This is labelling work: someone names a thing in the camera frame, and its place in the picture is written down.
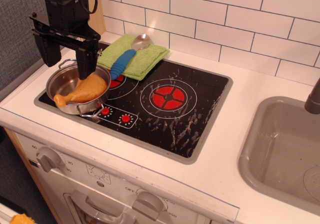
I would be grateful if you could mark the blue handled metal spoon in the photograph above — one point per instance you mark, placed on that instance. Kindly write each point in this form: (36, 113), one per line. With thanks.
(139, 43)

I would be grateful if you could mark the grey left oven knob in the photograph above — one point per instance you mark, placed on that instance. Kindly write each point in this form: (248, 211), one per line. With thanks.
(48, 159)

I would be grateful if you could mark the orange toy chicken drumstick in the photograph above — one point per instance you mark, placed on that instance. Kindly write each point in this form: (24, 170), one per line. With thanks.
(85, 91)

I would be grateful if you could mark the grey faucet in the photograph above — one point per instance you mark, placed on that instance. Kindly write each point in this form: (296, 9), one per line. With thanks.
(312, 104)

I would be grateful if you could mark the grey oven knob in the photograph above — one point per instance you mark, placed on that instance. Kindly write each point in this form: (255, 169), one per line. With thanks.
(148, 205)
(48, 159)

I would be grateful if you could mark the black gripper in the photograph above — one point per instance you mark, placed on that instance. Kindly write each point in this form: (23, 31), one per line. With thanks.
(65, 19)

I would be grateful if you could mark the red left stove knob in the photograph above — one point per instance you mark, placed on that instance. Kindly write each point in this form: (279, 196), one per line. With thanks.
(105, 111)

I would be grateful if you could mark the grey right oven knob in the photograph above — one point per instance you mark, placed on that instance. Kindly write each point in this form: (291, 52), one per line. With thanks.
(148, 205)

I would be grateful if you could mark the silver metal pot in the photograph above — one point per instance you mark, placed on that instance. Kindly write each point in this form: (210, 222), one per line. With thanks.
(64, 81)

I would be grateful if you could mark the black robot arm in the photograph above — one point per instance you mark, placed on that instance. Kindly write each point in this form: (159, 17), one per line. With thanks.
(66, 24)

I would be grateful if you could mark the green folded cloth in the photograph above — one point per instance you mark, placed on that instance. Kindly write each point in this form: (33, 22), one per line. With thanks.
(140, 65)

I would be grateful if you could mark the grey sink basin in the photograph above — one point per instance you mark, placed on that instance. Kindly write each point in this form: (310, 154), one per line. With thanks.
(281, 154)

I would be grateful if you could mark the black toy stovetop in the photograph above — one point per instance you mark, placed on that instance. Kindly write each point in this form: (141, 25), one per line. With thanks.
(172, 110)

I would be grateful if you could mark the orange object at corner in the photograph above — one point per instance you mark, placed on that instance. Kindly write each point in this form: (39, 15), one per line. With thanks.
(21, 219)

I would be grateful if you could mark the red right stove knob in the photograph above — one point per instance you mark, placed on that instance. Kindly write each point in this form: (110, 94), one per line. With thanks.
(125, 119)

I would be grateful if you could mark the white toy oven front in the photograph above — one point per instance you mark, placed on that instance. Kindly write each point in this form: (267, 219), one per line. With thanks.
(82, 193)

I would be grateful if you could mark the wooden side panel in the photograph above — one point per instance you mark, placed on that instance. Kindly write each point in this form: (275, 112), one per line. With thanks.
(96, 20)

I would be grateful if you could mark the red stove knob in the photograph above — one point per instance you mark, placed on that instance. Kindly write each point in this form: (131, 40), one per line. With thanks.
(125, 119)
(105, 111)

